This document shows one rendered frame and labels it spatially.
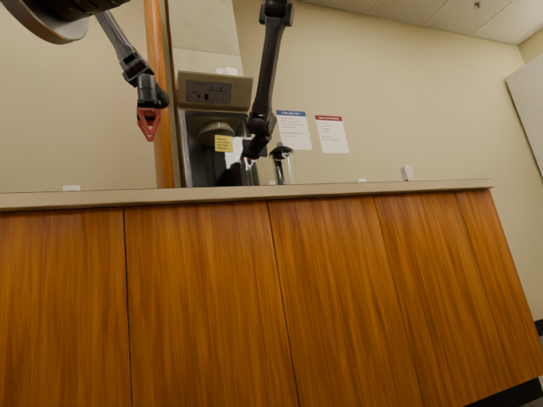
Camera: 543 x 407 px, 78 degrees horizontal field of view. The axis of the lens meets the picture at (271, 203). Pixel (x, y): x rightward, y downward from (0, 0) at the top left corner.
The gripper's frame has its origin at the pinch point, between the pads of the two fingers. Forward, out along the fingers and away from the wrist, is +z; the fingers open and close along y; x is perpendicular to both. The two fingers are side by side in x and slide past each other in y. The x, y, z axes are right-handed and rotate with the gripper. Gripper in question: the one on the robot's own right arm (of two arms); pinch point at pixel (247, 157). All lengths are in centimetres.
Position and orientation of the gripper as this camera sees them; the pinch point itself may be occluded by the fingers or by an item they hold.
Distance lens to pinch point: 141.6
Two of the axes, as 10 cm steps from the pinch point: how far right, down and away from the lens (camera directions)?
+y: -9.2, -0.4, -3.8
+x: 0.8, 9.5, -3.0
